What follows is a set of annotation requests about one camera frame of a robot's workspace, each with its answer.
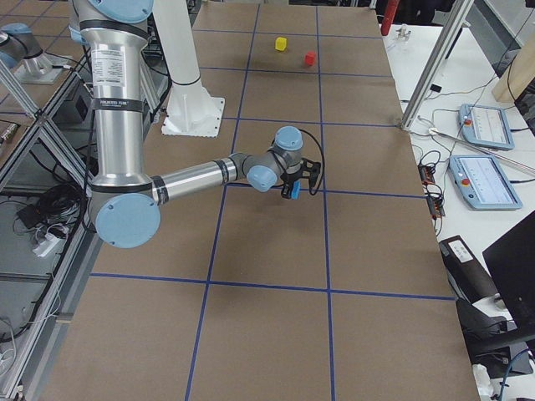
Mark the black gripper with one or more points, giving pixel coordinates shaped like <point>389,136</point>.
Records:
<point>289,180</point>

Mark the blue foam block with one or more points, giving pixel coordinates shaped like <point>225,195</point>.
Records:
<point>295,190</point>

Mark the red foam block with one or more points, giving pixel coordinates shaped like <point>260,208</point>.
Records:
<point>310,58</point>

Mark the yellow foam block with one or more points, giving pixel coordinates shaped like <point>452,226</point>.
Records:
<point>281,44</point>

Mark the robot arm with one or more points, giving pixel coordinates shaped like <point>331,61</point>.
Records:
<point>125,203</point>

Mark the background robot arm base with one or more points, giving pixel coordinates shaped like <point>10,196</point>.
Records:
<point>20,46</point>

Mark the brown paper table mat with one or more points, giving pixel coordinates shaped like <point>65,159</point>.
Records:
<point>243,295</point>

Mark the lower teach pendant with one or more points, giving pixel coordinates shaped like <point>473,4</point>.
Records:
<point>482,183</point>

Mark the teach pendant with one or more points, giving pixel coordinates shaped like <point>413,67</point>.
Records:
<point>482,183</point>
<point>485,126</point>

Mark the upper teach pendant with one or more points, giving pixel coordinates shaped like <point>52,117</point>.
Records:
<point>485,126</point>

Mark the red cylinder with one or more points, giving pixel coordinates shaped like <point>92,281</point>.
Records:
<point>389,16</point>

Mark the black monitor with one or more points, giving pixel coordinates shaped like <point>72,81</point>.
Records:
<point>510,261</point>

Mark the white power strip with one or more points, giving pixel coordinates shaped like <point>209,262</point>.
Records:
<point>46,245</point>

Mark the white central robot pedestal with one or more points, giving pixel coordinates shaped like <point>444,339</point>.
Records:
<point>191,110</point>

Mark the aluminium frame post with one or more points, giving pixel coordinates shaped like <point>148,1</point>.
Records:
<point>444,42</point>

